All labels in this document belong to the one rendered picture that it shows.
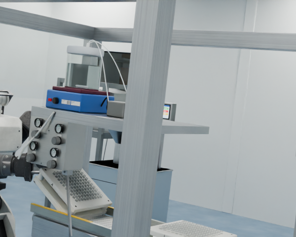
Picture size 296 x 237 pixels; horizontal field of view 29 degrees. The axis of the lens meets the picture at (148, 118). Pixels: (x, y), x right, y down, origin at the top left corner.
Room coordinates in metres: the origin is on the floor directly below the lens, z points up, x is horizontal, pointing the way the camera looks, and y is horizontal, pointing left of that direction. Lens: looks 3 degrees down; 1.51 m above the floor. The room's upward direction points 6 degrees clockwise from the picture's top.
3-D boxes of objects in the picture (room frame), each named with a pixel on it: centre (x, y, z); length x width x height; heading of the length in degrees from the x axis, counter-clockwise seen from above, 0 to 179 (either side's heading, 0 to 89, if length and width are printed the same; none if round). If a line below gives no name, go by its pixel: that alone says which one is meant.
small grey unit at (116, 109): (2.24, 0.11, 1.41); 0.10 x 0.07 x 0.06; 52
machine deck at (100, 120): (2.33, 0.12, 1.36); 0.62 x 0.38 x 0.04; 52
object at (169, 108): (5.38, -0.13, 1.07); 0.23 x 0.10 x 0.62; 57
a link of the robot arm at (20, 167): (2.43, 0.52, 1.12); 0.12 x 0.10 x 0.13; 85
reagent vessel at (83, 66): (2.40, 0.29, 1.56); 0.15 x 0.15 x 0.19
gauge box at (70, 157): (2.34, 0.36, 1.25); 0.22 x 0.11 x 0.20; 52
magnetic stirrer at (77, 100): (2.40, 0.29, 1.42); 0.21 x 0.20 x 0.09; 142
